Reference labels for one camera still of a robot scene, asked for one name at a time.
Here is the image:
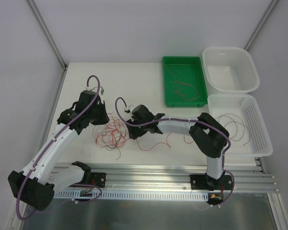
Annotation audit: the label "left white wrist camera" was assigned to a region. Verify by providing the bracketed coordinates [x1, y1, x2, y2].
[86, 86, 105, 104]

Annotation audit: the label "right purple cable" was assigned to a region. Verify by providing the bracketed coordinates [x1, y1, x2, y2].
[115, 96, 235, 209]

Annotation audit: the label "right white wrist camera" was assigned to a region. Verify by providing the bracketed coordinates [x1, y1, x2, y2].
[124, 105, 135, 119]

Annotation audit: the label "purple cable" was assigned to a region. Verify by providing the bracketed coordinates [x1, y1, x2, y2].
[115, 96, 235, 209]
[15, 75, 104, 221]

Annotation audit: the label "left aluminium corner post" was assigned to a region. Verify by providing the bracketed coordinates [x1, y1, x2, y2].
[25, 0, 68, 70]

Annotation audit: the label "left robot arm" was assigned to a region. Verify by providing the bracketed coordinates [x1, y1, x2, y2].
[8, 90, 109, 211]

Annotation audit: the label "right aluminium corner post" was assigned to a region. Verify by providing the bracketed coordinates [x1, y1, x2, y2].
[244, 0, 281, 52]

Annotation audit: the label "white perforated basket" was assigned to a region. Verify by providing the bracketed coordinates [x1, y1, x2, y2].
[207, 94, 273, 157]

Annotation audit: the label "red orange wires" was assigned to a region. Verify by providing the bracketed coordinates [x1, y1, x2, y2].
[92, 112, 131, 161]

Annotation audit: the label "white plastic tub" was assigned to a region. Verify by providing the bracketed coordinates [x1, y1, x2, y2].
[202, 47, 260, 95]

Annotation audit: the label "orange wire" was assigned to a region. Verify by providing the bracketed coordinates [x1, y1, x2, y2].
[135, 133, 196, 152]

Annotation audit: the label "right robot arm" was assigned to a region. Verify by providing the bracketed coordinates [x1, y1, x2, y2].
[124, 104, 230, 191]

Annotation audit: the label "thin black wire in basket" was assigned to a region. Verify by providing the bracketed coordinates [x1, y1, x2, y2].
[217, 114, 252, 146]

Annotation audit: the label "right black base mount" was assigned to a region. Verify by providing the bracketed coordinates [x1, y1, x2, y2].
[190, 174, 234, 191]

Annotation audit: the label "red wire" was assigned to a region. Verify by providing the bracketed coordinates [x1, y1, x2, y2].
[165, 63, 200, 101]

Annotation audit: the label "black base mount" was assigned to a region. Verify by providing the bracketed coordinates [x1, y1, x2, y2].
[89, 172, 107, 188]
[190, 174, 234, 191]

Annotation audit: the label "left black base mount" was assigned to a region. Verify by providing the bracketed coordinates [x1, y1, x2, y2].
[89, 172, 107, 188]

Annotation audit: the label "white slotted cable duct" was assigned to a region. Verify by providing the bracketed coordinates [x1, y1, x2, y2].
[54, 189, 208, 202]

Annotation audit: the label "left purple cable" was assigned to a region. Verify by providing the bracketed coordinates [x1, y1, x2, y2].
[15, 75, 104, 221]

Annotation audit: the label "green plastic tray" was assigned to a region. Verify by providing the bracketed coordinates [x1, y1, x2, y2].
[162, 56, 208, 107]

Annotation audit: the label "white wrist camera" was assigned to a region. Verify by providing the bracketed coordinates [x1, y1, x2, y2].
[124, 105, 135, 119]
[86, 86, 105, 104]

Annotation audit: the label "aluminium corner post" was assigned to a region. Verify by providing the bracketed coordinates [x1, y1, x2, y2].
[25, 0, 68, 70]
[244, 0, 281, 52]

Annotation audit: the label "aluminium rail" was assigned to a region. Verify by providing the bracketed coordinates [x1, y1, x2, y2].
[50, 164, 279, 194]

